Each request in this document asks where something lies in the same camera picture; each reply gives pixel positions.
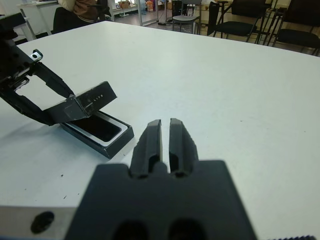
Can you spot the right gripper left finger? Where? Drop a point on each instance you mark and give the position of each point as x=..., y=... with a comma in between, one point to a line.
x=147, y=150

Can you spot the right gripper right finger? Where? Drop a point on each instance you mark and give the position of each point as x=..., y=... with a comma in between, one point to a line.
x=181, y=147

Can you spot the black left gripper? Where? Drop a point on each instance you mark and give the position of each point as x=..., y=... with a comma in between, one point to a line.
x=12, y=65

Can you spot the black phone-like camera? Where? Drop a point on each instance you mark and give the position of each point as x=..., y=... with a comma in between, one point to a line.
x=97, y=128

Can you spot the black box lid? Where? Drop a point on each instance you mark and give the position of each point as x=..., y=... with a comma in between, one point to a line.
x=97, y=97

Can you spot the black box base white insert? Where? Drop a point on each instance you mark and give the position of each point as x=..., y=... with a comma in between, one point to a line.
x=117, y=148

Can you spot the person in brown top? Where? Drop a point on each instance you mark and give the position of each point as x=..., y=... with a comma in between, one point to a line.
x=82, y=10

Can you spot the white table metal legs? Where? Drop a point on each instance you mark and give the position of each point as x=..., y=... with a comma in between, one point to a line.
x=125, y=10

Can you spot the grey chair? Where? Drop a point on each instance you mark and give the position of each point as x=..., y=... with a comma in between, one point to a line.
x=186, y=18

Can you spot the black mesh chair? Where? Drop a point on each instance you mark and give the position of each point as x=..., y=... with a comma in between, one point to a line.
x=235, y=26
x=300, y=37

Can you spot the black computer tower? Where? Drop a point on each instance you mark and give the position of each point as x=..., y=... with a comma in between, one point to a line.
x=177, y=7

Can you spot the orange bag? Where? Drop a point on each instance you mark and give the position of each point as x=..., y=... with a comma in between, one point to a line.
x=150, y=5

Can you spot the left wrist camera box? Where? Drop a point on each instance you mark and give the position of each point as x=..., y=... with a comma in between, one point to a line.
x=12, y=26

